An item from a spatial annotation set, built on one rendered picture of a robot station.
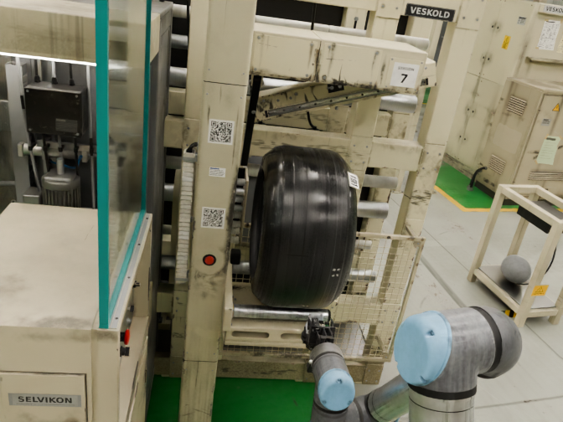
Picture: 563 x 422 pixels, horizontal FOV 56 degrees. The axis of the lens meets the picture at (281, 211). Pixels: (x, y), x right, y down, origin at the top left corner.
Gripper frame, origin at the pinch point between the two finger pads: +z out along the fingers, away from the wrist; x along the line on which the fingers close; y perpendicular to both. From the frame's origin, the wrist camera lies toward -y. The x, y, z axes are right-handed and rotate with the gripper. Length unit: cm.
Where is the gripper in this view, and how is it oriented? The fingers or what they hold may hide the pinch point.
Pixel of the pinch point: (312, 323)
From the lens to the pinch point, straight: 166.7
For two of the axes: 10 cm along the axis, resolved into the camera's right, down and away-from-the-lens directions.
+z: -1.1, -3.2, 9.4
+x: -9.9, -0.8, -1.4
